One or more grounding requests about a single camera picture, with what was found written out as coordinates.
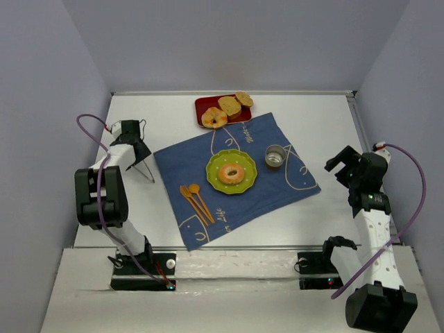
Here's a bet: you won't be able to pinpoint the metal tongs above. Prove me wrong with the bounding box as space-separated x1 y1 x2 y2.
133 160 155 184

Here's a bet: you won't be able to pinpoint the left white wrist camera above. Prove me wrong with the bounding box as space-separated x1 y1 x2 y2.
107 121 122 138

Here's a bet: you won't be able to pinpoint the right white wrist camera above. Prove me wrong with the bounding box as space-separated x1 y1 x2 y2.
372 142 391 164

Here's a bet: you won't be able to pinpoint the green dotted plate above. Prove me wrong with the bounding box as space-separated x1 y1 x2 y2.
205 149 258 195

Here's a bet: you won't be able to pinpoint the small orange bagel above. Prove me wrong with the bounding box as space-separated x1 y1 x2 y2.
218 163 245 185

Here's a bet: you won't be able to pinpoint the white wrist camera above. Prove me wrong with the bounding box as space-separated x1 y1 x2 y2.
107 121 122 138
372 142 391 164

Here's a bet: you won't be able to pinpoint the orange wooden spoon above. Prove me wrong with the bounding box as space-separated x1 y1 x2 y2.
188 184 215 224

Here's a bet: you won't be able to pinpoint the seeded bread roll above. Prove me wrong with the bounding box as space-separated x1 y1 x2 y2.
235 92 254 108

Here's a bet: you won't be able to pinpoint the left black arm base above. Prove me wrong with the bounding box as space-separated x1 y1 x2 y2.
108 252 176 291

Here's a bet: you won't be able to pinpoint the aluminium front rail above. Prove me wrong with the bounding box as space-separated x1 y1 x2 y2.
71 244 403 253

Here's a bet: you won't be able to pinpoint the brown bread slice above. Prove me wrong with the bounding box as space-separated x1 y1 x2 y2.
218 96 242 120

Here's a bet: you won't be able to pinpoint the large glazed bagel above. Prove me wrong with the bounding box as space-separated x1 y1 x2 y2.
200 107 228 129

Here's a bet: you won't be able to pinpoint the metal cup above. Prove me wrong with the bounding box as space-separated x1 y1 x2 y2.
264 144 287 171

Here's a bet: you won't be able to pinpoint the blue fish placemat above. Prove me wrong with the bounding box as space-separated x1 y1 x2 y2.
154 113 321 250

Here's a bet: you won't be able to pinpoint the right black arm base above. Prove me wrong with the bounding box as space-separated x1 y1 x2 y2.
293 251 343 290

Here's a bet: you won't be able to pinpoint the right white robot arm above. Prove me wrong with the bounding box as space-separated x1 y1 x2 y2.
322 144 418 332

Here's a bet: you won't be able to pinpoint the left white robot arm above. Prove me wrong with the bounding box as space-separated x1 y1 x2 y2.
74 120 155 270

